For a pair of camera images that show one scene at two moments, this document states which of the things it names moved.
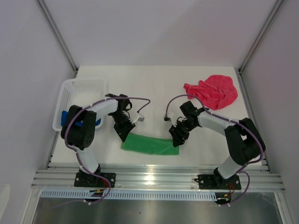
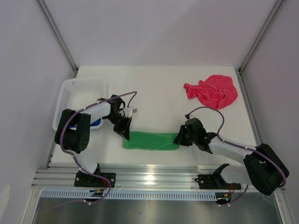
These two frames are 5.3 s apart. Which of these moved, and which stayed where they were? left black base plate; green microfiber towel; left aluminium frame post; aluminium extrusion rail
Moved: green microfiber towel
Stayed: left aluminium frame post; aluminium extrusion rail; left black base plate
